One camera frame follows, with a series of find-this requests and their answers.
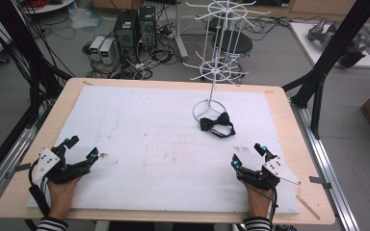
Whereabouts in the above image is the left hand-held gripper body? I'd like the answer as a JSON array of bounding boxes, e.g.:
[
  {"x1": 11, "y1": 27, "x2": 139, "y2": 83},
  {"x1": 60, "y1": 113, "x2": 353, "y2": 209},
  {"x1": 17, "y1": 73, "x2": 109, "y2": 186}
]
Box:
[{"x1": 31, "y1": 144, "x2": 92, "y2": 186}]

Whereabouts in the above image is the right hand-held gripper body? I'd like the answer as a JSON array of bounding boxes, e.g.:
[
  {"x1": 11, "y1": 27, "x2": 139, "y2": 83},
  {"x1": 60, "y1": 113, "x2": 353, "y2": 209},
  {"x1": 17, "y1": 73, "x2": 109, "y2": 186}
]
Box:
[{"x1": 235, "y1": 155, "x2": 303, "y2": 192}]

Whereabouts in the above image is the black bow tie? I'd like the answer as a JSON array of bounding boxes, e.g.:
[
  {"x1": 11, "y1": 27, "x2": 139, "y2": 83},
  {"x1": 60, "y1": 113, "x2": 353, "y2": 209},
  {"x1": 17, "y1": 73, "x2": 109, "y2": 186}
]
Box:
[{"x1": 199, "y1": 112, "x2": 237, "y2": 139}]

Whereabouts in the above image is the white wire display rack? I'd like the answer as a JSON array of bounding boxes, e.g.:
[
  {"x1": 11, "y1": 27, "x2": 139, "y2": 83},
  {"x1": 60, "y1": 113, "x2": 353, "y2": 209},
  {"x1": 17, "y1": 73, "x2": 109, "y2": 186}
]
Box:
[{"x1": 182, "y1": 0, "x2": 272, "y2": 125}]

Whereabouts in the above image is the person's left hand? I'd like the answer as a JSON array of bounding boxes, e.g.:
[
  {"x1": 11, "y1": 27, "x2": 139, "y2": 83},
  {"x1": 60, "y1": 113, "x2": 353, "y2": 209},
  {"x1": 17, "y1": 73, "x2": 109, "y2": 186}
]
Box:
[{"x1": 46, "y1": 176, "x2": 83, "y2": 221}]

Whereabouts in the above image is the person's right hand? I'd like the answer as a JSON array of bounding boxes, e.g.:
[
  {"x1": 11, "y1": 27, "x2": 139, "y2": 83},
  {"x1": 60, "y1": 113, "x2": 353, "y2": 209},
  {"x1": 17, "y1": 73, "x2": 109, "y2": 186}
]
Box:
[{"x1": 244, "y1": 182, "x2": 274, "y2": 219}]

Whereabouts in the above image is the thin wooden stick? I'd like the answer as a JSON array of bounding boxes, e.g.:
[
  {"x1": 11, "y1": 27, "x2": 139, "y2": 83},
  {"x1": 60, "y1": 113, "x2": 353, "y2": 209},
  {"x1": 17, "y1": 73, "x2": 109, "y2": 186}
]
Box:
[{"x1": 295, "y1": 193, "x2": 322, "y2": 221}]

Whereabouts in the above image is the white foam mat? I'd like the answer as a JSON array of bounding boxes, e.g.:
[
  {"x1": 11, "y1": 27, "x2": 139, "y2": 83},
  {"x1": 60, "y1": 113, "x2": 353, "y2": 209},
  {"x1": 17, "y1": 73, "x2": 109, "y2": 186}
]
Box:
[{"x1": 27, "y1": 85, "x2": 302, "y2": 217}]

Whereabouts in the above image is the grey power supply unit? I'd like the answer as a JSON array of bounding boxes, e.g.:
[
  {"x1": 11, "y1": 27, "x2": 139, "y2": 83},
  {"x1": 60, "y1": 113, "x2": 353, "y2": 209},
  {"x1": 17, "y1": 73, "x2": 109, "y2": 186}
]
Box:
[
  {"x1": 98, "y1": 38, "x2": 116, "y2": 65},
  {"x1": 89, "y1": 35, "x2": 106, "y2": 62}
]

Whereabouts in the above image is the black round stool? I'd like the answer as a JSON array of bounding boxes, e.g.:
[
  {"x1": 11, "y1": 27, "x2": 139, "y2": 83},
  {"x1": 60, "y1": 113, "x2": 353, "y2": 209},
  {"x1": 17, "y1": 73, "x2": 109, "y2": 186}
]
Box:
[{"x1": 211, "y1": 30, "x2": 253, "y2": 56}]

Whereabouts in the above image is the white floor board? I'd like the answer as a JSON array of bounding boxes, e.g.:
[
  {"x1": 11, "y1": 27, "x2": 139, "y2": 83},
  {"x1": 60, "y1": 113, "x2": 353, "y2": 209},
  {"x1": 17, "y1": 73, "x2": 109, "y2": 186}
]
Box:
[{"x1": 288, "y1": 21, "x2": 370, "y2": 69}]

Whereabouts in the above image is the large black computer tower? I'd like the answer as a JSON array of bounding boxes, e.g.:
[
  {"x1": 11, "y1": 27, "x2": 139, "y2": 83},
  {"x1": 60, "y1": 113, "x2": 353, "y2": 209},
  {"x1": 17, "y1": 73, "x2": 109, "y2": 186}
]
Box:
[{"x1": 113, "y1": 9, "x2": 140, "y2": 63}]

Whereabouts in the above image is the clear plastic bag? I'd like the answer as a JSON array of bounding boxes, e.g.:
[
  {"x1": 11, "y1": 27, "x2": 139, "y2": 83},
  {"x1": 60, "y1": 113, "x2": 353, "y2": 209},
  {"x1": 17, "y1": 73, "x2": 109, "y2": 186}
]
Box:
[{"x1": 67, "y1": 7, "x2": 104, "y2": 31}]

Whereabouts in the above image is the grey metal stand leg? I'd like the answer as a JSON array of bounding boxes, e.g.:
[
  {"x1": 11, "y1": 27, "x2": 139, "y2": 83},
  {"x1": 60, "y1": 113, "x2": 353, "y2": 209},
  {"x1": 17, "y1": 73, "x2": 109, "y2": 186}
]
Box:
[{"x1": 172, "y1": 0, "x2": 190, "y2": 63}]

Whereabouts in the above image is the white round table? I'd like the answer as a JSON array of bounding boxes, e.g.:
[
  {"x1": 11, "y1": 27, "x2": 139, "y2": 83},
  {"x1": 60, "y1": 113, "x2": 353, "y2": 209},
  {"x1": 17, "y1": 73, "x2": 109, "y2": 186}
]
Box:
[{"x1": 21, "y1": 0, "x2": 75, "y2": 15}]

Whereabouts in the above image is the slim black computer tower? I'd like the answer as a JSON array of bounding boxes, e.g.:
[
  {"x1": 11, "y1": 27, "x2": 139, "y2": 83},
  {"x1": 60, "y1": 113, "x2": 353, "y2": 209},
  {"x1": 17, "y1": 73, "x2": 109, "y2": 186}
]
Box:
[{"x1": 137, "y1": 5, "x2": 158, "y2": 51}]

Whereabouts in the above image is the metal table bracket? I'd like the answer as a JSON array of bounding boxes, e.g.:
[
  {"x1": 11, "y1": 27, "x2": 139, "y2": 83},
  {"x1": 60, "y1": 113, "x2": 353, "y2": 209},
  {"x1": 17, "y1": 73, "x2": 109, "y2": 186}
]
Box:
[
  {"x1": 308, "y1": 175, "x2": 332, "y2": 191},
  {"x1": 5, "y1": 162, "x2": 33, "y2": 180}
]

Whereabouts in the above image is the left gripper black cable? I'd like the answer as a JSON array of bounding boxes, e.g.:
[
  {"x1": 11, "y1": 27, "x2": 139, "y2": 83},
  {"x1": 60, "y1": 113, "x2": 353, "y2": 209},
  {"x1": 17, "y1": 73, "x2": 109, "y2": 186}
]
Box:
[{"x1": 27, "y1": 159, "x2": 51, "y2": 218}]

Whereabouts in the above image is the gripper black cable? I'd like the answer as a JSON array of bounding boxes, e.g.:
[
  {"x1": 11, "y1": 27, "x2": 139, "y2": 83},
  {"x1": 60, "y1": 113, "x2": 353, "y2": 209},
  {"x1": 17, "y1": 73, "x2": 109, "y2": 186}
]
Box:
[
  {"x1": 267, "y1": 187, "x2": 279, "y2": 226},
  {"x1": 27, "y1": 159, "x2": 51, "y2": 218}
]

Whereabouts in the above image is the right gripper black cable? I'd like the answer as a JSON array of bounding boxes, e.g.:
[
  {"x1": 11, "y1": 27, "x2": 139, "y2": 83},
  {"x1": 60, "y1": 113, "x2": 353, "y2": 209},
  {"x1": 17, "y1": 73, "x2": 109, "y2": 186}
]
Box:
[{"x1": 267, "y1": 187, "x2": 279, "y2": 226}]

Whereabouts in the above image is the aluminium rail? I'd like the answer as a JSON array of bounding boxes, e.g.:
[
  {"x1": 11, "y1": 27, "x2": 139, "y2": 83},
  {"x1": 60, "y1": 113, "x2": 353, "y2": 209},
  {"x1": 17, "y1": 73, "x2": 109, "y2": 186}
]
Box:
[
  {"x1": 0, "y1": 126, "x2": 40, "y2": 213},
  {"x1": 289, "y1": 98, "x2": 361, "y2": 231}
]

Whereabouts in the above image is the black frame post with cables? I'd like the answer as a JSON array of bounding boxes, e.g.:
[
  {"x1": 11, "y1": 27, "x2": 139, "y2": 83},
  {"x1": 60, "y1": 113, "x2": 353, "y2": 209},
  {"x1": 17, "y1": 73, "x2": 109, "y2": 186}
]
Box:
[{"x1": 0, "y1": 0, "x2": 75, "y2": 129}]

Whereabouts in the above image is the tangle of floor cables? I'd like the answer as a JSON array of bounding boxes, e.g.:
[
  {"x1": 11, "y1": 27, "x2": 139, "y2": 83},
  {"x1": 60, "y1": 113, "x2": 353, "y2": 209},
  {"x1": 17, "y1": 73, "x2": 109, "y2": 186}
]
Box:
[{"x1": 81, "y1": 6, "x2": 182, "y2": 81}]

